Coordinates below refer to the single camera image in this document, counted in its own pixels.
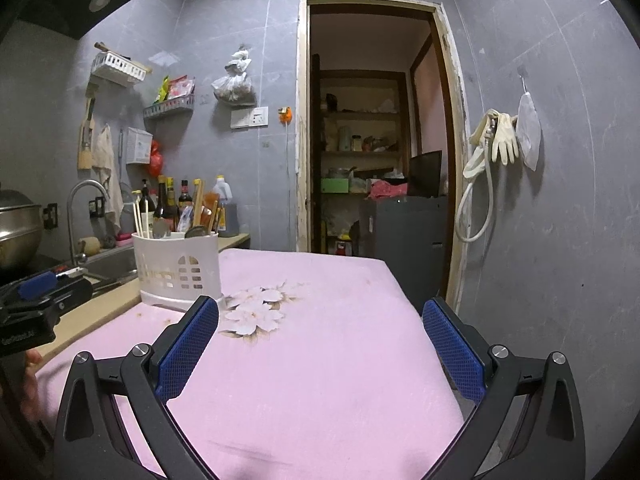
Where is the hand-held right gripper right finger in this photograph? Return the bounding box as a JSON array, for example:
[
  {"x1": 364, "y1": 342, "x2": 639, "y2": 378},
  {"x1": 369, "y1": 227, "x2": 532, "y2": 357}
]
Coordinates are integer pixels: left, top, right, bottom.
[{"x1": 422, "y1": 296, "x2": 587, "y2": 480}]

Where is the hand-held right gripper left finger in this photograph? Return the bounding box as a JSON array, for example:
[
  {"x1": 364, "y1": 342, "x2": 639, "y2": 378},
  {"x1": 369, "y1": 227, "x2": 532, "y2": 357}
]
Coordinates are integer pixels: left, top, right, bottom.
[{"x1": 51, "y1": 295, "x2": 221, "y2": 480}]

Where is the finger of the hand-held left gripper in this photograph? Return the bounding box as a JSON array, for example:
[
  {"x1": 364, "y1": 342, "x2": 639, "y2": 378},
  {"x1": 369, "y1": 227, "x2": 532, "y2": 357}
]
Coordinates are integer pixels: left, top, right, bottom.
[
  {"x1": 47, "y1": 280, "x2": 95, "y2": 314},
  {"x1": 19, "y1": 270, "x2": 59, "y2": 302}
]

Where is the white plastic utensil basket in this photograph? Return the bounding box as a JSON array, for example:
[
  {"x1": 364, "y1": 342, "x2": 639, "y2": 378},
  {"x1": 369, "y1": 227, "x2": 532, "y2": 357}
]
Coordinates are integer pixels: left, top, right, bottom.
[{"x1": 132, "y1": 231, "x2": 222, "y2": 311}]

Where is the person's left hand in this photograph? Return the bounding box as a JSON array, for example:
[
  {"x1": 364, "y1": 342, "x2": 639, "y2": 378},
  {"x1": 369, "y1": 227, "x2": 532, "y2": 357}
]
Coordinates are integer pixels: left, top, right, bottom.
[{"x1": 20, "y1": 348, "x2": 45, "y2": 427}]

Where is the black induction cooktop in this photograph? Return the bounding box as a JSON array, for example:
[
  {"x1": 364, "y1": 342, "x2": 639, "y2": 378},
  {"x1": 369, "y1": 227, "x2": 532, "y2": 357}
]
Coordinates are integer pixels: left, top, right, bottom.
[{"x1": 0, "y1": 254, "x2": 89, "y2": 286}]

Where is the steel sink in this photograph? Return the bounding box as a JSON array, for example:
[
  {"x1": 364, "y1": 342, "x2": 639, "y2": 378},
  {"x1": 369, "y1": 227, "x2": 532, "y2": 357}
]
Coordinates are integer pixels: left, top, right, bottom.
[{"x1": 82, "y1": 245, "x2": 139, "y2": 284}]

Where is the steel lidded pot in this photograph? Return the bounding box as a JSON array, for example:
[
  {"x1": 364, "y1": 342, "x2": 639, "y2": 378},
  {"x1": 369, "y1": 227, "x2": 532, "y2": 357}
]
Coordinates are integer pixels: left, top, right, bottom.
[{"x1": 0, "y1": 185, "x2": 44, "y2": 271}]

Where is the chrome faucet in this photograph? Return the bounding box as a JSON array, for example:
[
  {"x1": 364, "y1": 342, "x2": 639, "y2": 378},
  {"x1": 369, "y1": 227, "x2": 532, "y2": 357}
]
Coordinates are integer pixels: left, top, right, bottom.
[{"x1": 67, "y1": 180, "x2": 111, "y2": 266}]

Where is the dark bottle white label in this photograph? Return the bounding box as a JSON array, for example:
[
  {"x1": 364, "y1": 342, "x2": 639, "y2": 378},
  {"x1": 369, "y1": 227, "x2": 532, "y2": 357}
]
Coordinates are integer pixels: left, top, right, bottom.
[{"x1": 140, "y1": 179, "x2": 157, "y2": 235}]

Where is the grey cabinet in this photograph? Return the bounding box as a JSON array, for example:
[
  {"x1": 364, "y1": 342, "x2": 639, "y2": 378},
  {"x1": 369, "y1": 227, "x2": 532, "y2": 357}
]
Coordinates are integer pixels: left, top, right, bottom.
[{"x1": 360, "y1": 196, "x2": 449, "y2": 302}]

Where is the pink floral tablecloth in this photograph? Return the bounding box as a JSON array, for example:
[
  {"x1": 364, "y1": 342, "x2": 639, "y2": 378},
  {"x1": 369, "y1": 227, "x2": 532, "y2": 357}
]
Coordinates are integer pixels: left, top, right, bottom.
[{"x1": 35, "y1": 248, "x2": 467, "y2": 480}]

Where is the beige hanging cloth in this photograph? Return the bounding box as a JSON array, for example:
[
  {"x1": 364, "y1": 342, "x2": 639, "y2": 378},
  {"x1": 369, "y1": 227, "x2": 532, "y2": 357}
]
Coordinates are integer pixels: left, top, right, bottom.
[{"x1": 92, "y1": 125, "x2": 124, "y2": 217}]

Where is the orange-brown packet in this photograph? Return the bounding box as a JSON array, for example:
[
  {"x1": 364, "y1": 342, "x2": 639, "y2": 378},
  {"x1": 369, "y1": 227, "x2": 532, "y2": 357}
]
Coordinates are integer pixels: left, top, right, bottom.
[{"x1": 192, "y1": 178, "x2": 221, "y2": 234}]

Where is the cooking oil jug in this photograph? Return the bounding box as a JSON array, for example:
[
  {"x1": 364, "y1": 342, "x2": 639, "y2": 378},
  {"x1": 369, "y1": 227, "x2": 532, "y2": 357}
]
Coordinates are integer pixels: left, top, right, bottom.
[{"x1": 212, "y1": 175, "x2": 241, "y2": 239}]

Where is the dark bottle red cap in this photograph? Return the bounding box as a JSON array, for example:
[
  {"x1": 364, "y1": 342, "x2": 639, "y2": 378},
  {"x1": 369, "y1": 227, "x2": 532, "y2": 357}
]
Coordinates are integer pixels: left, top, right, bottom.
[{"x1": 178, "y1": 180, "x2": 194, "y2": 221}]

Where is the red cloth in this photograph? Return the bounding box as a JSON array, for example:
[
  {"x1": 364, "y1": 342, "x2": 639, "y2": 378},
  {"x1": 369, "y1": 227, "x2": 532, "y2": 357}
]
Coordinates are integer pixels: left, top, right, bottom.
[{"x1": 368, "y1": 181, "x2": 409, "y2": 200}]

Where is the black monitor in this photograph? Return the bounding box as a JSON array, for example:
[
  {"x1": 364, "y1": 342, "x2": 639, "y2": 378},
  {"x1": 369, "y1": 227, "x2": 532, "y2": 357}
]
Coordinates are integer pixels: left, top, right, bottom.
[{"x1": 407, "y1": 150, "x2": 444, "y2": 199}]

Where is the cream rubber glove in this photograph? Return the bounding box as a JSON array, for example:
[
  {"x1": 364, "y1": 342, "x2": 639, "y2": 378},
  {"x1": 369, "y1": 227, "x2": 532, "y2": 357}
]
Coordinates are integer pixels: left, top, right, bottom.
[
  {"x1": 462, "y1": 108, "x2": 498, "y2": 179},
  {"x1": 492, "y1": 110, "x2": 521, "y2": 166}
]

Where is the white mesh bag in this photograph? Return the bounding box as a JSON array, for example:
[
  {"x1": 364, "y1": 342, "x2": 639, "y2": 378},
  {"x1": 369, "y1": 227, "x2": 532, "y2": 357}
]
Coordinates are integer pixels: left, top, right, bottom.
[{"x1": 515, "y1": 76, "x2": 542, "y2": 171}]

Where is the red snack packet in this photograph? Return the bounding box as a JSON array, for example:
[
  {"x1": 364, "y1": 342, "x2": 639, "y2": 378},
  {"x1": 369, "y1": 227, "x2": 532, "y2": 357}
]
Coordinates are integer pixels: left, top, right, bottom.
[{"x1": 167, "y1": 76, "x2": 195, "y2": 100}]

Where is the wooden rolling pin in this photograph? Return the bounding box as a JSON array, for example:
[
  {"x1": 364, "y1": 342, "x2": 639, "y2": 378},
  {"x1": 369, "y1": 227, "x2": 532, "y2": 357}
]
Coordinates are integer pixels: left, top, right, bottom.
[{"x1": 95, "y1": 41, "x2": 132, "y2": 61}]

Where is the wooden storage shelf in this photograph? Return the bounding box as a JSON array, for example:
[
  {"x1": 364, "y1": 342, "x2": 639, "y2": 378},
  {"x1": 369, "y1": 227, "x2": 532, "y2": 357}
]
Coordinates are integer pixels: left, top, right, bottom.
[{"x1": 312, "y1": 55, "x2": 412, "y2": 197}]

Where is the hanging clear plastic bag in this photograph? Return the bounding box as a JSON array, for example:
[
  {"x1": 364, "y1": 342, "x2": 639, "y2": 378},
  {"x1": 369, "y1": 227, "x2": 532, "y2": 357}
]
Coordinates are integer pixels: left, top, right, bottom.
[{"x1": 211, "y1": 46, "x2": 256, "y2": 106}]

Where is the white shower hose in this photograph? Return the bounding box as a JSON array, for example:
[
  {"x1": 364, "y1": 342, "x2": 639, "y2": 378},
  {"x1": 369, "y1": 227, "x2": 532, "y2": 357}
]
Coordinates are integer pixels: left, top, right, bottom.
[{"x1": 454, "y1": 112, "x2": 501, "y2": 244}]

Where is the white wall rack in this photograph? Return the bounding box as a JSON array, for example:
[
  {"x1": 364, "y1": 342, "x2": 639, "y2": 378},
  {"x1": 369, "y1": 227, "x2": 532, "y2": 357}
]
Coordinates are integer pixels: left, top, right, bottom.
[{"x1": 91, "y1": 52, "x2": 151, "y2": 84}]

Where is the white wall switch outlet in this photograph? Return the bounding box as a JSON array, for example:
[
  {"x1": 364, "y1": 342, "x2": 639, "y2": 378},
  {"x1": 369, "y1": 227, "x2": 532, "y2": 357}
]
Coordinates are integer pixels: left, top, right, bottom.
[{"x1": 230, "y1": 106, "x2": 269, "y2": 130}]

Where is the wooden door frame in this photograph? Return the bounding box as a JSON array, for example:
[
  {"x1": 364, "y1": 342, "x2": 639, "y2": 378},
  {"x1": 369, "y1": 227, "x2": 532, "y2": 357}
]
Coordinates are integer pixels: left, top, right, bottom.
[{"x1": 295, "y1": 0, "x2": 469, "y2": 307}]

